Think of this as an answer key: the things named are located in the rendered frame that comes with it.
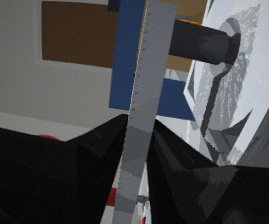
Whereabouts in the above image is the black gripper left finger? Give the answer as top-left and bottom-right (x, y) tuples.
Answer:
(0, 113), (129, 224)

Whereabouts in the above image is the dark grey cylinder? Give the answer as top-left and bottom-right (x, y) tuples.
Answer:
(145, 210), (153, 224)

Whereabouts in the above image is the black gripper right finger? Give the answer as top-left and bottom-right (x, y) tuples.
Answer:
(146, 119), (269, 224)

